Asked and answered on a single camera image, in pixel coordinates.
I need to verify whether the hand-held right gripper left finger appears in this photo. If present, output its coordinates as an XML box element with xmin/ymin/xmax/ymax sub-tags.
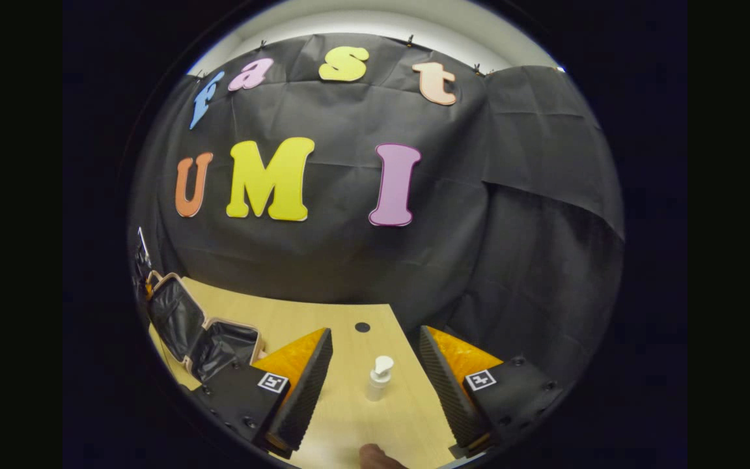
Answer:
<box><xmin>191</xmin><ymin>327</ymin><xmax>334</xmax><ymax>460</ymax></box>

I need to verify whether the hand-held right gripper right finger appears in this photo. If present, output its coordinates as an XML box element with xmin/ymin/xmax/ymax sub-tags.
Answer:
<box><xmin>419</xmin><ymin>326</ymin><xmax>564</xmax><ymax>458</ymax></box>

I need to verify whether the white pump bottle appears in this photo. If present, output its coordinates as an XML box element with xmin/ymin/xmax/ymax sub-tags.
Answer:
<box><xmin>366</xmin><ymin>355</ymin><xmax>395</xmax><ymax>403</ymax></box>

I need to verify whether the black backdrop cloth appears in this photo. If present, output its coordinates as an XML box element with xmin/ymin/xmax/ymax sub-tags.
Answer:
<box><xmin>129</xmin><ymin>33</ymin><xmax>624</xmax><ymax>391</ymax></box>

